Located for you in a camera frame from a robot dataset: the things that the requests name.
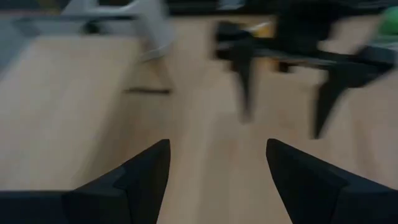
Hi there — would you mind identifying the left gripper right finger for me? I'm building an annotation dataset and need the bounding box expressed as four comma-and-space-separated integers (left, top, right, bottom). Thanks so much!
266, 138, 398, 224

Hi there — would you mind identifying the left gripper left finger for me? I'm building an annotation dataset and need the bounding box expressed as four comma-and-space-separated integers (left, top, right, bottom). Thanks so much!
0, 139, 171, 224

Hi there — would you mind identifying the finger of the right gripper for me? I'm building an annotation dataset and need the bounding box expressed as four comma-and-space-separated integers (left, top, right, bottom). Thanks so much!
310, 68, 354, 139
229, 54, 257, 124

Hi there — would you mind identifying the green-capped bottle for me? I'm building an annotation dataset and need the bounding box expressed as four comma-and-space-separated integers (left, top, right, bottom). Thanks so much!
377, 6, 398, 37

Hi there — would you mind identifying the cactus in white pot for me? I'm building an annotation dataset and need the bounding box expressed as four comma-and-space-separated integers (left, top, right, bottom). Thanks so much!
60, 0, 177, 65

